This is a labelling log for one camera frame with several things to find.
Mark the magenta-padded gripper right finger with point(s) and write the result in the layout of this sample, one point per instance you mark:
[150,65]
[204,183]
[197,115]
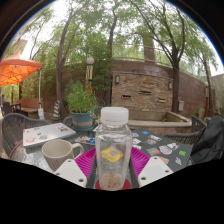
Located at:
[153,170]

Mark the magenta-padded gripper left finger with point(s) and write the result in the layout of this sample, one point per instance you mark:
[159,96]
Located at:
[71,171]

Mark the clear bottle with white cap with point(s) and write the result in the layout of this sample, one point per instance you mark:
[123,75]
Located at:
[114,136]

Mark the white ribbed mug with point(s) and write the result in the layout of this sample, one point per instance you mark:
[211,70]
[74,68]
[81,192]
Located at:
[58,153]

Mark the black laptop with stickers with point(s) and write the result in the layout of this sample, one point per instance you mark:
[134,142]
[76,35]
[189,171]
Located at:
[173,148]

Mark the small colourful picture card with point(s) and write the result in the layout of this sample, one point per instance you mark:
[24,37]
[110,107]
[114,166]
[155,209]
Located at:
[85,140]

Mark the yellow square card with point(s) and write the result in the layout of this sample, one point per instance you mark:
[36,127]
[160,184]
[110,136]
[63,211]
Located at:
[111,155]

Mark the silver laptop with stickers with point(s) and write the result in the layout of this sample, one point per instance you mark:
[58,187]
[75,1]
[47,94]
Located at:
[46,133]

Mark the blue yellow striped bollard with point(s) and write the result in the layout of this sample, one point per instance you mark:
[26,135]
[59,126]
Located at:
[56,109]

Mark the black jacket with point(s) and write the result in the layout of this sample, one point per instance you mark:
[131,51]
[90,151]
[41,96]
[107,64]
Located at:
[211,140]

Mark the green plant in blue pot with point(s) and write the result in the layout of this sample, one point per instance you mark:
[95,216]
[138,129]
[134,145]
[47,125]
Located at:
[81,106]

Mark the white umbrella base weight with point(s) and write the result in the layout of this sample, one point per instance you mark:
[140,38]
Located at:
[41,113]

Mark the wooden bench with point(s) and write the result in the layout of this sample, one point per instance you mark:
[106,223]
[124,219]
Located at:
[28,106]

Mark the dark wicker chair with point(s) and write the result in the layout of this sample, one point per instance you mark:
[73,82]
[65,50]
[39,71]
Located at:
[8,109]

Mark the large branching tree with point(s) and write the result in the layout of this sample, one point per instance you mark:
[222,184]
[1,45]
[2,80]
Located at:
[175,80]

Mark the slender leaning tree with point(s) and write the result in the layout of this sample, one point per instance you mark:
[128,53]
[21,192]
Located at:
[60,73]

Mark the orange patio umbrella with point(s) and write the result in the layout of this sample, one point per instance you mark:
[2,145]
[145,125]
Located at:
[18,70]

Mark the grey wall box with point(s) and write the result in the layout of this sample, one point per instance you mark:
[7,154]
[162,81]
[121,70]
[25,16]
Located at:
[181,106]

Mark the black wall lamp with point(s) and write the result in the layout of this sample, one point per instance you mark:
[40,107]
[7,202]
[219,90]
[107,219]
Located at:
[170,85]
[117,79]

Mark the globe-topped wooden lamp post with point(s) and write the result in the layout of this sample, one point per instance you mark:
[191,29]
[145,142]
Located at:
[89,71]
[207,100]

